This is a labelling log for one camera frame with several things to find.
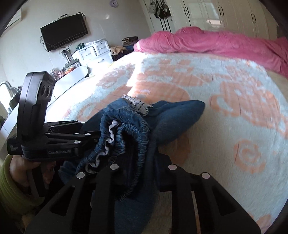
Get blue denim pants lace hem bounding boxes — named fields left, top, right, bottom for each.
left=59, top=94, right=206, bottom=234

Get green left sleeve forearm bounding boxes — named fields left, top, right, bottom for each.
left=1, top=155, right=38, bottom=215

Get person left hand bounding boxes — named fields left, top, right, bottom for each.
left=9, top=155, right=56, bottom=187

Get white curved footboard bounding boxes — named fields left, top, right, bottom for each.
left=1, top=66, right=88, bottom=146

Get white orange fleece blanket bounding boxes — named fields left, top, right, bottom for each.
left=64, top=52, right=288, bottom=233

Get white drawer cabinet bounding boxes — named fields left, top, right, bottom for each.
left=72, top=39, right=113, bottom=68

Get pile of clothes on chair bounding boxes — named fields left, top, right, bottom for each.
left=110, top=36, right=138, bottom=61

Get beige bed sheet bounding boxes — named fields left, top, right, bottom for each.
left=266, top=70, right=287, bottom=92

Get pink duvet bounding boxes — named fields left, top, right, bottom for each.
left=133, top=27, right=287, bottom=77

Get hanging bags on door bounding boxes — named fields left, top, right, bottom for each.
left=147, top=0, right=171, bottom=19

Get white wardrobe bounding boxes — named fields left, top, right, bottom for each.
left=140, top=0, right=279, bottom=40

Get black wall television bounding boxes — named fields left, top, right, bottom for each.
left=40, top=13, right=88, bottom=52

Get purple wall clock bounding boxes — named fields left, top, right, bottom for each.
left=109, top=0, right=118, bottom=8

